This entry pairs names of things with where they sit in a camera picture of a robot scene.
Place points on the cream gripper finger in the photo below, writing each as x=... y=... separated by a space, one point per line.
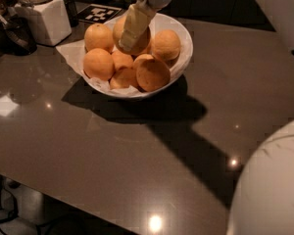
x=137 y=20

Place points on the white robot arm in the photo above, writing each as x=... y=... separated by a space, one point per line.
x=214 y=155

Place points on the white ceramic bowl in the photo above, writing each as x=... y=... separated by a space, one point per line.
x=173 y=25

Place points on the small hidden orange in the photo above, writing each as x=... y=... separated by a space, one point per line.
x=122 y=60

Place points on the black white marker tag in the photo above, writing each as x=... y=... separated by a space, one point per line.
x=95 y=13

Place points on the orange front bottom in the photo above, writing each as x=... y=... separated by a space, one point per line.
x=124 y=79

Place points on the white paper liner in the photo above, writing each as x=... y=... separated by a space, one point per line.
x=72 y=53

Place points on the white square canister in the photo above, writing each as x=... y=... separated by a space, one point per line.
x=49 y=22

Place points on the dark pot with handle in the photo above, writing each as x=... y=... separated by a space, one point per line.
x=20 y=35

